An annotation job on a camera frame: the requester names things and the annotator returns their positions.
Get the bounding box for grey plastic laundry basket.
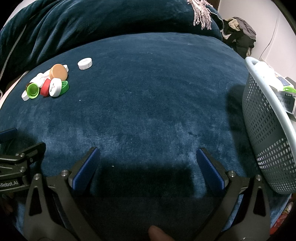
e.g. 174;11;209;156
242;57;296;194

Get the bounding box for light pink bed sheet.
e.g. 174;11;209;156
0;71;29;109

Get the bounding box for pale pink tassel fringe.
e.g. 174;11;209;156
187;0;213;30

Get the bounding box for red printed cloth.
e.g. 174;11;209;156
269;202;292;234

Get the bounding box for red bottle cap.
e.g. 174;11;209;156
40;78;52;97

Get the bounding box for person's right hand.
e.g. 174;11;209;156
148;226;176;241

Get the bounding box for silver labelled package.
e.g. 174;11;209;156
279;91;296;115

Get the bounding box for large white bottle cap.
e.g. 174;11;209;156
78;57;93;70

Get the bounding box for tan bottle cap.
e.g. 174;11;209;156
49;64;68;80

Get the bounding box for pile of dark clothes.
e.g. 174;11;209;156
221;17;257;58

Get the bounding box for dark blue heaped blanket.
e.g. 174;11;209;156
0;0;223;77

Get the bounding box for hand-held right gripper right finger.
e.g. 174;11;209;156
192;147;272;241

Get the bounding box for white plastic package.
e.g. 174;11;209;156
254;61;285;92

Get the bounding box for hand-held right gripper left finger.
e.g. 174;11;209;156
23;146;102;241

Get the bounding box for dark blue bed cover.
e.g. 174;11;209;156
0;32;292;241

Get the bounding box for lime green bottle cap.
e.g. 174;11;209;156
26;82;40;99

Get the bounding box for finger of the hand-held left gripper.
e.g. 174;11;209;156
0;142;46;173
0;128;18;144

